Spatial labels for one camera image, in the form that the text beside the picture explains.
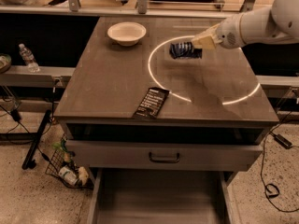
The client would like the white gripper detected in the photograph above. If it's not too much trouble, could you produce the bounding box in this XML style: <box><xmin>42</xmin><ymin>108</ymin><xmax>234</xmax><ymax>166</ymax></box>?
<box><xmin>192</xmin><ymin>13</ymin><xmax>245</xmax><ymax>49</ymax></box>

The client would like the blue rxbar blueberry wrapper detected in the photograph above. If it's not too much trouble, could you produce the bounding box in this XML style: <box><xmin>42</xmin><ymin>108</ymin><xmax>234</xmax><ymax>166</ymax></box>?
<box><xmin>169</xmin><ymin>42</ymin><xmax>202</xmax><ymax>59</ymax></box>

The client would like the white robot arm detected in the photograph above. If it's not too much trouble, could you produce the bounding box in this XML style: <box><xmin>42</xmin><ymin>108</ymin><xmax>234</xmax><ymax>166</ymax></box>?
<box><xmin>192</xmin><ymin>0</ymin><xmax>299</xmax><ymax>49</ymax></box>

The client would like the grey drawer cabinet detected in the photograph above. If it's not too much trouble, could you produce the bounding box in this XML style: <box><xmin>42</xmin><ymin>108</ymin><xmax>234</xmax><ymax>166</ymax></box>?
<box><xmin>53</xmin><ymin>16</ymin><xmax>280</xmax><ymax>224</ymax></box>

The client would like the grey upper drawer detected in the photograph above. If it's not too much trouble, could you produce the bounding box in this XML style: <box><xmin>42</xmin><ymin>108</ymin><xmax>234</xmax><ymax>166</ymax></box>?
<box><xmin>66</xmin><ymin>140</ymin><xmax>262</xmax><ymax>172</ymax></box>

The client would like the open grey lower drawer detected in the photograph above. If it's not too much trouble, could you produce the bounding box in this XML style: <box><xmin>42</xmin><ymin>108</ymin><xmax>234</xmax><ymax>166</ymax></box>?
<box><xmin>87</xmin><ymin>169</ymin><xmax>236</xmax><ymax>224</ymax></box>

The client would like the white bowl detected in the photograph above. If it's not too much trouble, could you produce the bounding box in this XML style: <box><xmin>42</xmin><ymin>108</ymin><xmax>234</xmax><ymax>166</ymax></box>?
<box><xmin>107</xmin><ymin>21</ymin><xmax>147</xmax><ymax>47</ymax></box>

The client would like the black snack bar wrapper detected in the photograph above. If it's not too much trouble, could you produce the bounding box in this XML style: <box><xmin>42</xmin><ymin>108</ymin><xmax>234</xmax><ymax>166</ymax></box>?
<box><xmin>132</xmin><ymin>87</ymin><xmax>169</xmax><ymax>119</ymax></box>

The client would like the clear plastic water bottle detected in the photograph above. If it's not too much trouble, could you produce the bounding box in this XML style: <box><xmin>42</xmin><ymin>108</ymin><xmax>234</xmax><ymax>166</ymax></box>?
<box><xmin>19</xmin><ymin>43</ymin><xmax>40</xmax><ymax>73</ymax></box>

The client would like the grey side shelf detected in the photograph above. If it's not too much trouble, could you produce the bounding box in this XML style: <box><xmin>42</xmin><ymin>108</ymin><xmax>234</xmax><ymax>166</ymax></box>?
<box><xmin>0</xmin><ymin>65</ymin><xmax>75</xmax><ymax>88</ymax></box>

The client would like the white bottle in basket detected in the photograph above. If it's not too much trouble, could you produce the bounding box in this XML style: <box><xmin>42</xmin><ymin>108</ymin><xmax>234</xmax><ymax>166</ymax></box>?
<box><xmin>58</xmin><ymin>166</ymin><xmax>78</xmax><ymax>186</ymax></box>

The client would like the bowl on side shelf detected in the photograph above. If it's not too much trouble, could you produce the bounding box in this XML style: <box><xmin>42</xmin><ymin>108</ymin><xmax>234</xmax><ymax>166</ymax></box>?
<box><xmin>0</xmin><ymin>53</ymin><xmax>11</xmax><ymax>74</ymax></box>

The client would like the black bar on floor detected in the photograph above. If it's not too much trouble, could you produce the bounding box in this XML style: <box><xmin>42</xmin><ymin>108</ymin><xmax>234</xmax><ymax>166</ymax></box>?
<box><xmin>21</xmin><ymin>110</ymin><xmax>51</xmax><ymax>170</ymax></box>

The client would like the black drawer handle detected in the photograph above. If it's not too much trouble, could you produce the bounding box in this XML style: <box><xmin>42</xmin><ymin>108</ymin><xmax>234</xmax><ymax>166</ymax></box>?
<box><xmin>149</xmin><ymin>152</ymin><xmax>180</xmax><ymax>164</ymax></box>

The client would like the wire basket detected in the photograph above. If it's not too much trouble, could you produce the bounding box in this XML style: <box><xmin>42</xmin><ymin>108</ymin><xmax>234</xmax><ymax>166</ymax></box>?
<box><xmin>46</xmin><ymin>136</ymin><xmax>93</xmax><ymax>189</ymax></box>

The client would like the black cable left floor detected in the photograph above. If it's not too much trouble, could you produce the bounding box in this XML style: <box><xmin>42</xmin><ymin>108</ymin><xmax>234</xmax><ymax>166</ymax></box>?
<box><xmin>0</xmin><ymin>87</ymin><xmax>55</xmax><ymax>147</ymax></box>

